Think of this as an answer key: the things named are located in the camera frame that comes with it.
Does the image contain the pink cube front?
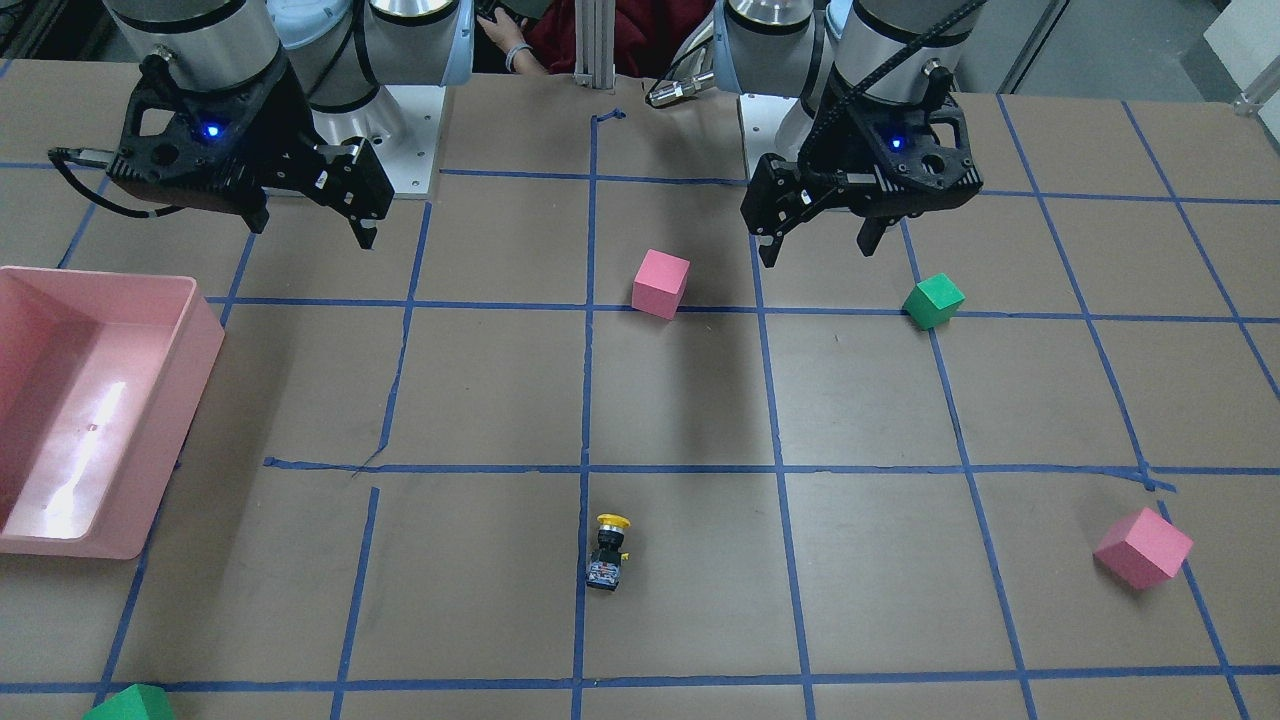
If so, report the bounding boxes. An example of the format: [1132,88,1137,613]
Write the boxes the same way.
[1093,509,1194,591]

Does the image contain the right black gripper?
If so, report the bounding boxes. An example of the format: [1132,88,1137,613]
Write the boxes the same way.
[106,60,394,250]

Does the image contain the green cube near bin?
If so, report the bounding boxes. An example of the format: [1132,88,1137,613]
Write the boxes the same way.
[82,684,177,720]

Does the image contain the person in red hoodie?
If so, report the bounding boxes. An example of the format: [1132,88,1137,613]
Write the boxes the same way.
[476,0,716,79]

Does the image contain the pink cube near person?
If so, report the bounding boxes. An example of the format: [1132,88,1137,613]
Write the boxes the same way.
[630,249,691,322]

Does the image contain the aluminium frame post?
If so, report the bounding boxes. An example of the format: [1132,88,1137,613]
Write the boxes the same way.
[572,0,616,94]

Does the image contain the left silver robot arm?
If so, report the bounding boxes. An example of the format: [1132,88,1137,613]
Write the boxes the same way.
[710,1,984,268]

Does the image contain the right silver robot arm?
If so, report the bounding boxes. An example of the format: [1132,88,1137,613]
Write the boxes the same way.
[105,1,476,249]

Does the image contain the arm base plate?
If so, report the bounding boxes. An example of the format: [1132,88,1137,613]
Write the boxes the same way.
[312,85,447,199]
[739,94,814,181]

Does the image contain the yellow push button switch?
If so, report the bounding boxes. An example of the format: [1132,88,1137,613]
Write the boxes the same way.
[585,512,631,592]

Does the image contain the pink plastic bin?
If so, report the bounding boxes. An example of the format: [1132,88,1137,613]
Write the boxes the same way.
[1,266,225,559]

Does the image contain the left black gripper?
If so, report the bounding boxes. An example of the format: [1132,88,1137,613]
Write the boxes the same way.
[741,79,984,269]

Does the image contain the green cube centre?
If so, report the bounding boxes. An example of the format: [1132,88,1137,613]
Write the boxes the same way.
[901,273,966,331]

